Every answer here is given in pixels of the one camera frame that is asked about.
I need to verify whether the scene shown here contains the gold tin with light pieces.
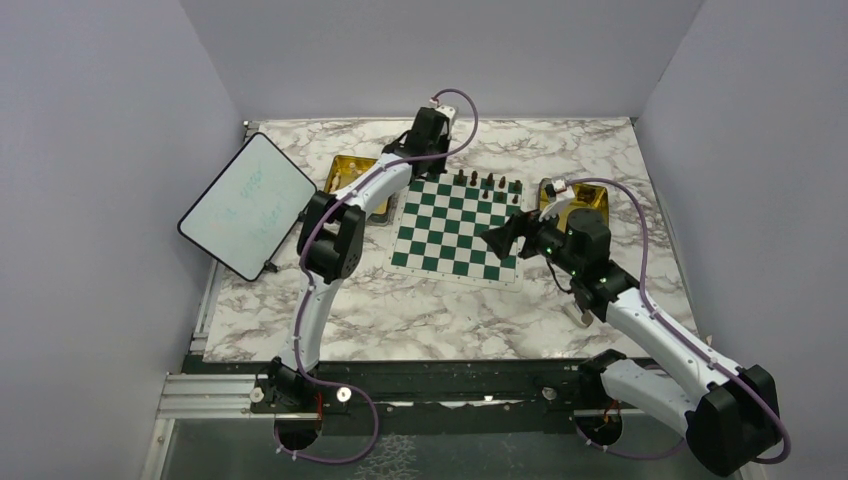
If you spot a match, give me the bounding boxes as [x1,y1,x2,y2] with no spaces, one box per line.
[322,155,396,226]

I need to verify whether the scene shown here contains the small whiteboard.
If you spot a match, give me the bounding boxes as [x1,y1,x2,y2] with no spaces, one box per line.
[177,132,317,282]

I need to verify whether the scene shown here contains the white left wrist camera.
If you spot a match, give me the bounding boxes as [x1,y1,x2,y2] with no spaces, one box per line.
[430,99,458,138]

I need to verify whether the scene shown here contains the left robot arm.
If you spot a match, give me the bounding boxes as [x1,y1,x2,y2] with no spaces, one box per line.
[267,103,456,411]

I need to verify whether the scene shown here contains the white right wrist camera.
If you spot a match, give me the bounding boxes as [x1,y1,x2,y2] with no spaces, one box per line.
[540,179,576,221]

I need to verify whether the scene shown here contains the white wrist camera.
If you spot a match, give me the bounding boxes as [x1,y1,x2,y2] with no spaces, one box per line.
[430,99,458,138]
[540,179,576,221]

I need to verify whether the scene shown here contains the green white chess board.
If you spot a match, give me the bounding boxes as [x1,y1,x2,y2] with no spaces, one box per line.
[383,170,524,292]

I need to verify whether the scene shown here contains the beige black small device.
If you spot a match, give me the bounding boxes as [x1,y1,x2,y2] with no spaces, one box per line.
[563,302,594,329]

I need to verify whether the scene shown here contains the gold tin with dark pieces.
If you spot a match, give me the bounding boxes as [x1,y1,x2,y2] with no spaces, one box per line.
[537,177,610,232]

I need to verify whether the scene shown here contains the black mounting rail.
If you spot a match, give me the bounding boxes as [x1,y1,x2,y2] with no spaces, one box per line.
[183,355,630,443]

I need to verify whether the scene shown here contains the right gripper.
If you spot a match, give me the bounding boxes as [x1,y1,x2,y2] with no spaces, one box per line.
[481,201,583,277]

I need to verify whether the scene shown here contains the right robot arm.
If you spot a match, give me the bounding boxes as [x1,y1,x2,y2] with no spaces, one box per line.
[479,208,783,477]

